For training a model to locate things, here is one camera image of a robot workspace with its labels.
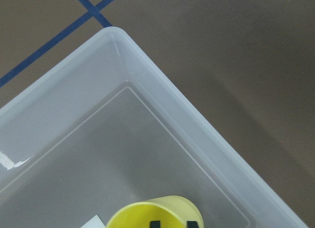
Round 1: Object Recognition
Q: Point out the clear plastic bin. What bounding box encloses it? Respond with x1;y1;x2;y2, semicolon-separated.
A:
0;27;305;228

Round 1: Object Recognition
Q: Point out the white label in bin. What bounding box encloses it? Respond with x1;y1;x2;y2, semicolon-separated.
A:
81;215;106;228

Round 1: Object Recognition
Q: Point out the yellow plastic cup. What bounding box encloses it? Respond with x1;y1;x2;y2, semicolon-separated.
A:
106;195;204;228

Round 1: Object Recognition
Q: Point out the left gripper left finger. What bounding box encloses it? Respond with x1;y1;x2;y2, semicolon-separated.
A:
150;221;160;228

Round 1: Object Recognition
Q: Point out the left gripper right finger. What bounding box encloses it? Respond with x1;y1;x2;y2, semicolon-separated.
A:
187;221;198;228

